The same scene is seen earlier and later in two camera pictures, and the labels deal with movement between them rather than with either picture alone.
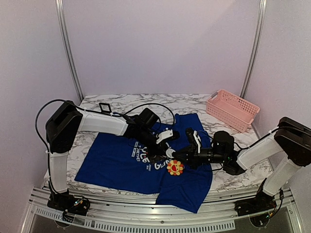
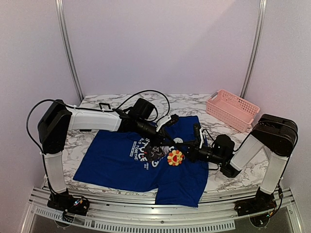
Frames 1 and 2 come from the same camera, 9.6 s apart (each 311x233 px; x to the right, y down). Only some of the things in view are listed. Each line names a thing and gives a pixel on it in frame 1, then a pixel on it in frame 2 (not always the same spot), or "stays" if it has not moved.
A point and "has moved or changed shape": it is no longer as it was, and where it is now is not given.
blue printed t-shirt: (117, 161) stays
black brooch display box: (105, 107) stays
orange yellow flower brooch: (175, 167) has moved or changed shape
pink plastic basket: (235, 111) stays
